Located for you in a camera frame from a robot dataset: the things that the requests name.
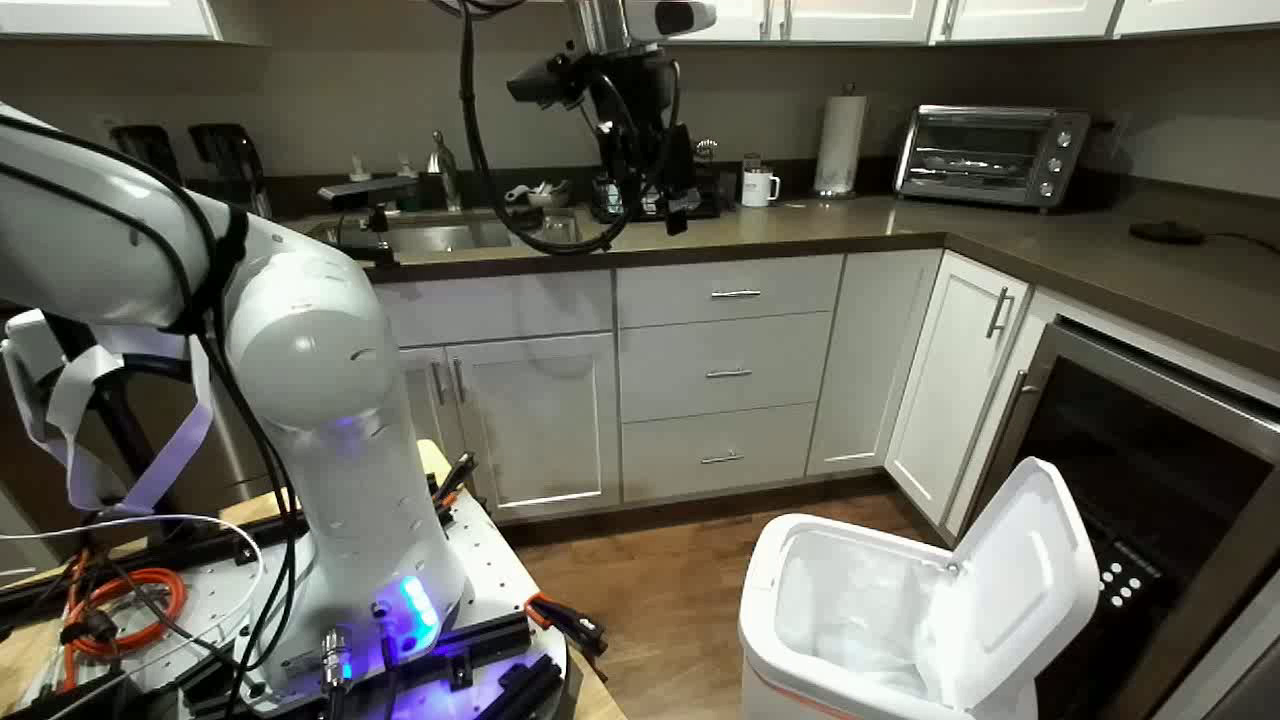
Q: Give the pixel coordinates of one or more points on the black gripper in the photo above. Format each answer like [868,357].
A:
[644,112]

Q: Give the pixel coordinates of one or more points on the white trash bin lid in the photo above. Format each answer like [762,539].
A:
[1023,587]

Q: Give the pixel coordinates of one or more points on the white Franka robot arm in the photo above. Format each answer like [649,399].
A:
[305,347]

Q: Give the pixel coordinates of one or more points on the white trash bin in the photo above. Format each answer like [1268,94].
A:
[842,625]

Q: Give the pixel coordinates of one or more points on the white cabinet drawer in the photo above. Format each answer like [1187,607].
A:
[728,291]
[723,368]
[717,449]

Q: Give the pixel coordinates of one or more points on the stainless kitchen sink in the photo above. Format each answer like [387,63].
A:
[463,238]

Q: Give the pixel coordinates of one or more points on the white paper towel roll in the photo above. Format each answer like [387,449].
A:
[842,145]

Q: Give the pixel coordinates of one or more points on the chrome kitchen faucet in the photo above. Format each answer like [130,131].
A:
[440,175]

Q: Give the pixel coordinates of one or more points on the white sink cabinet door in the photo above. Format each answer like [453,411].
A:
[535,422]

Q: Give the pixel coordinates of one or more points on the white narrow cabinet door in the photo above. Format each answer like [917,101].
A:
[872,361]

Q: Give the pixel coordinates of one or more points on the silver toaster oven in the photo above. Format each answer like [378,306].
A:
[990,154]

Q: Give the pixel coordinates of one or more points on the white base cabinet door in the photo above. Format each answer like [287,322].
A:
[955,386]

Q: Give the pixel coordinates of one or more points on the robot mounting cart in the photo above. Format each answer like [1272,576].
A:
[507,587]

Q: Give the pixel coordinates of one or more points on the stainless glass-door beverage cooler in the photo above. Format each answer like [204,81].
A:
[1172,464]

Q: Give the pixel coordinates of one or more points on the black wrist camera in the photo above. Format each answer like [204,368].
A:
[545,81]

